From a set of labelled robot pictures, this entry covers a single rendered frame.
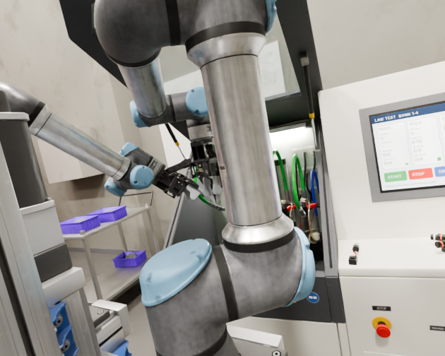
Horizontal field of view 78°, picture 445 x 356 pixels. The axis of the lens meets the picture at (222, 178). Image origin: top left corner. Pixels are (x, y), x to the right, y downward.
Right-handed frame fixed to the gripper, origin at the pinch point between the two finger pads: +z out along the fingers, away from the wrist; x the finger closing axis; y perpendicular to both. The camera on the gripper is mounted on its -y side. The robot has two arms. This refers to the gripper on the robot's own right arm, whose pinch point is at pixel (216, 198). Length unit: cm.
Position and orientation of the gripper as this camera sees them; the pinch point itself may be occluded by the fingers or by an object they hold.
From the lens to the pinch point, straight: 92.8
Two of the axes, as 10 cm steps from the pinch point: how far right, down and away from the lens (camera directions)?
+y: -3.7, 1.9, -9.1
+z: 1.9, 9.7, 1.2
